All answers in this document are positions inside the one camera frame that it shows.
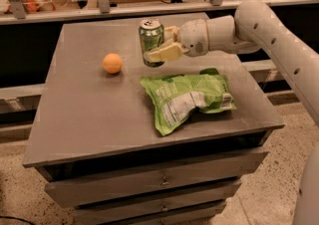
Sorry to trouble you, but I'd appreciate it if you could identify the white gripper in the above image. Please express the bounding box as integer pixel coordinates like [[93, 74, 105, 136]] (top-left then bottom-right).
[[144, 19, 208, 63]]

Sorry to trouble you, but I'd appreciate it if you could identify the green soda can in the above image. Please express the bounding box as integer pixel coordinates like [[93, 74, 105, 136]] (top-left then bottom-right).
[[139, 19, 164, 68]]

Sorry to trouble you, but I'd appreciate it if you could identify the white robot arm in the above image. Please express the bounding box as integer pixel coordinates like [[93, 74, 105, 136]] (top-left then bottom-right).
[[144, 0, 319, 225]]

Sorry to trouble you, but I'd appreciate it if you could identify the green chip bag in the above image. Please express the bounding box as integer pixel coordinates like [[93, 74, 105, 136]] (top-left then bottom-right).
[[140, 68, 236, 136]]

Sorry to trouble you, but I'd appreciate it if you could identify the orange fruit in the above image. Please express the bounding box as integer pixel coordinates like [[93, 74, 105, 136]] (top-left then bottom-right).
[[103, 53, 123, 74]]

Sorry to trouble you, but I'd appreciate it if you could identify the grey drawer cabinet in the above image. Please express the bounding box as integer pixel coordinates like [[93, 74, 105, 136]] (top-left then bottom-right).
[[24, 19, 283, 225]]

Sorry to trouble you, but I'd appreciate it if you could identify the top drawer knob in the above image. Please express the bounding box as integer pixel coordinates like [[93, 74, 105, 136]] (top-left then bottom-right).
[[160, 176, 170, 187]]

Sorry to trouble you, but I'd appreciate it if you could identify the drawer knob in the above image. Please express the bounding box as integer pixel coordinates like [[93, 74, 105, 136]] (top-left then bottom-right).
[[161, 203, 169, 212], [160, 176, 170, 187]]

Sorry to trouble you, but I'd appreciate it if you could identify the middle drawer knob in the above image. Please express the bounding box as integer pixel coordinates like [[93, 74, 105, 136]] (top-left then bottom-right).
[[161, 203, 169, 212]]

